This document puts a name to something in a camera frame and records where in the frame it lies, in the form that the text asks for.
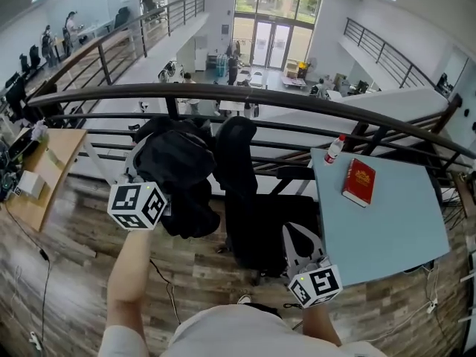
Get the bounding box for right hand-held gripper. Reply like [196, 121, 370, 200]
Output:
[281, 222, 344, 309]

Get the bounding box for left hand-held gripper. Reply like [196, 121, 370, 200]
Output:
[106, 136, 169, 232]

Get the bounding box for black clothing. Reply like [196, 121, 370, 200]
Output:
[132, 115, 222, 239]

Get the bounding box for black office chair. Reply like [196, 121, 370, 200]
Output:
[213, 115, 325, 286]

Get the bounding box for person's right forearm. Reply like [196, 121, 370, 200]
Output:
[300, 302, 344, 347]

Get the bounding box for person's left forearm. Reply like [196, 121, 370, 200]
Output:
[105, 228, 154, 335]

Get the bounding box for person's black trousers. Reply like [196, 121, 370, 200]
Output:
[241, 300, 284, 320]

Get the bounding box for red hardcover book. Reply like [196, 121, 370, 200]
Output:
[341, 157, 377, 209]

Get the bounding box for white flower bunch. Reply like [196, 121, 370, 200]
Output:
[30, 120, 50, 144]

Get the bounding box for clear plastic water bottle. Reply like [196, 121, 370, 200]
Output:
[323, 133, 347, 167]

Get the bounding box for small white box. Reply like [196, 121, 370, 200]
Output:
[17, 169, 46, 199]

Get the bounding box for black device on desk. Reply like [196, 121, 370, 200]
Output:
[6, 129, 41, 160]

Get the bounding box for person's white shirt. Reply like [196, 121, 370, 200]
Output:
[97, 303, 389, 357]

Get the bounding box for long mezzanine railing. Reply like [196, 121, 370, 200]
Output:
[55, 0, 208, 89]

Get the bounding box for dark metal balcony railing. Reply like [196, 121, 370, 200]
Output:
[26, 82, 476, 187]

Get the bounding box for flat platform cart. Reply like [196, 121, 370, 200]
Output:
[280, 73, 309, 89]

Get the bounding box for glass double door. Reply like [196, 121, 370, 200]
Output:
[251, 19, 294, 71]

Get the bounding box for short mezzanine railing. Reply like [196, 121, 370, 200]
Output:
[342, 16, 437, 89]

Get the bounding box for black floor cable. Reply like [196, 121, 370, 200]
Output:
[148, 257, 184, 326]

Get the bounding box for thin black cable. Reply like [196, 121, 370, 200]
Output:
[2, 201, 52, 349]

